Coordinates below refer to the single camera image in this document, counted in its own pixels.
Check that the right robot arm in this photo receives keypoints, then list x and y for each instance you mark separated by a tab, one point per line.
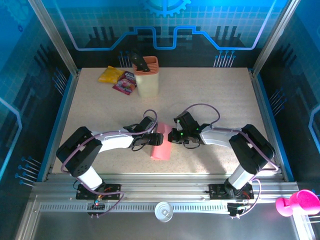
217	136

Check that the cream knife block orange top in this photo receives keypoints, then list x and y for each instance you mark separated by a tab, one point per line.
148	85

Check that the red snack bag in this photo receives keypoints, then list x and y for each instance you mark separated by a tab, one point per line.
125	83

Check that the white round lid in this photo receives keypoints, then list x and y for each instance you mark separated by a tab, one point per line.
163	212

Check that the yellow snack bag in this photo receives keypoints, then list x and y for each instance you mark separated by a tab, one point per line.
110	75

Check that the small circuit board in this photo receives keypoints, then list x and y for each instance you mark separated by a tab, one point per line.
96	205
235	208

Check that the magenta plastic holder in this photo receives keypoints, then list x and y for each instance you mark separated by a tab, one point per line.
305	200

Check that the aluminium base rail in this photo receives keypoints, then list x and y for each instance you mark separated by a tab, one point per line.
162	187

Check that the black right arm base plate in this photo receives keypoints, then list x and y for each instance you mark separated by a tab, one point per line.
216	191

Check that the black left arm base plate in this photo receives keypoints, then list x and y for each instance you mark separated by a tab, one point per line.
113	191

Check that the aluminium side rail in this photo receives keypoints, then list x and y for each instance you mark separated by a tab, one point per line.
266	120
63	120

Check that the aluminium frame post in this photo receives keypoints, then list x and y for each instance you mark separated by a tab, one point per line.
53	37
275	37

